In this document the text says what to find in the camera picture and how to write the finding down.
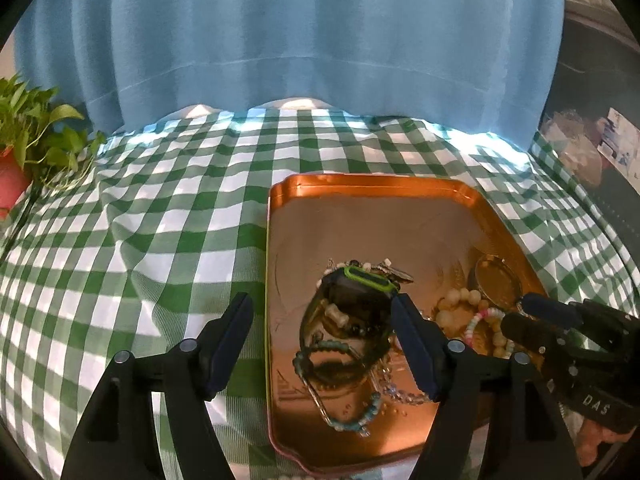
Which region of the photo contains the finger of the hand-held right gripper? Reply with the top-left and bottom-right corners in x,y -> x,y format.
521,293 -> 640,347
500,311 -> 602,387

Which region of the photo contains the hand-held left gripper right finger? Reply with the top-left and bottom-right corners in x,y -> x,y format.
391,292 -> 586,480

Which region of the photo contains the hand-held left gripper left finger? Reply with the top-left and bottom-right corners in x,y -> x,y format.
60,291 -> 255,480

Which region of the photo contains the clear crystal bead bracelet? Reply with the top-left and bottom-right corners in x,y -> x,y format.
372,357 -> 432,405

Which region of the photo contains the cream wooden bead bracelet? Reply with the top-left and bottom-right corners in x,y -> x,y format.
434,287 -> 507,357

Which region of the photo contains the black watch with green bezel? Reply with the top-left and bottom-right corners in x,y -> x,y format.
301,266 -> 402,387

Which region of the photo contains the copper metal tray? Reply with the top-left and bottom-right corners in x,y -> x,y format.
265,172 -> 552,476

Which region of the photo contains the person's right hand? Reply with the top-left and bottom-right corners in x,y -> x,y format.
574,406 -> 635,467

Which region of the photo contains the gold bangle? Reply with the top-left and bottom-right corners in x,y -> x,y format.
469,254 -> 524,311

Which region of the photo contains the green white checked tablecloth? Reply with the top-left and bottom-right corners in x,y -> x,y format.
0,102 -> 640,480

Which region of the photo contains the white blue printed card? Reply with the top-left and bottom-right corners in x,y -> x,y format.
596,106 -> 640,184

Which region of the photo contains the red flower pot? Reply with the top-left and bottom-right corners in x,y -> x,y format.
0,147 -> 32,219

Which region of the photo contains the green leafy plant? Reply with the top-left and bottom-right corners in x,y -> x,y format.
0,74 -> 108,261

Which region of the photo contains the blue curtain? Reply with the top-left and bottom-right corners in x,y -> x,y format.
12,0 -> 567,147

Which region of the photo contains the pink white bead bracelet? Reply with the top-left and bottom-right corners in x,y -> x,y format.
462,307 -> 516,357

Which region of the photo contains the turquoise white bead bracelet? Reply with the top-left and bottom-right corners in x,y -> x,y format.
324,391 -> 385,437

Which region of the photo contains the metal charm bracelet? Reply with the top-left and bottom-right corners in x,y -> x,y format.
325,257 -> 415,283

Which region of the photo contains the dark teal bead bracelet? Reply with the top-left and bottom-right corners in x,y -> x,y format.
292,339 -> 352,377

